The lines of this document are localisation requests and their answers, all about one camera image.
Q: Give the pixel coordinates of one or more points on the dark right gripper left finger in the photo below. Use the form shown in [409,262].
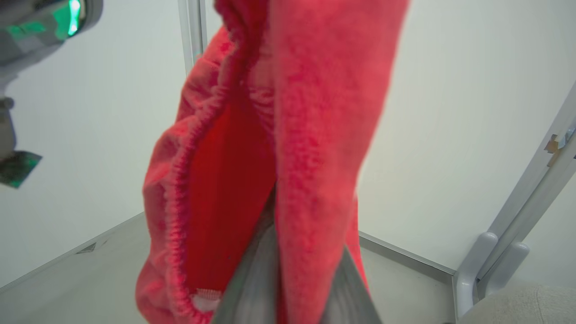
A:
[254,283]

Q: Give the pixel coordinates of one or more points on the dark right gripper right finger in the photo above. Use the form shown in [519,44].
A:
[351,297]

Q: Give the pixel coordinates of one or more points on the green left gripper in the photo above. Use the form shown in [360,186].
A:
[15,168]

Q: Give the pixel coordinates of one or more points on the red fleece shorts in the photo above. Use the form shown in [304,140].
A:
[315,135]

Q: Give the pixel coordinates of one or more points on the grey fabric sofa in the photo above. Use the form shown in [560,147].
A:
[526,306]

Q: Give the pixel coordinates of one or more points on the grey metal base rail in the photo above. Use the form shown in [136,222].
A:
[405,258]

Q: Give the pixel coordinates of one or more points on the grey partition post with foot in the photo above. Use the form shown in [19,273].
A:
[193,31]
[517,234]

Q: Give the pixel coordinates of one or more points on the small metal hinge bracket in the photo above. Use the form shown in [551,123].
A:
[558,146]

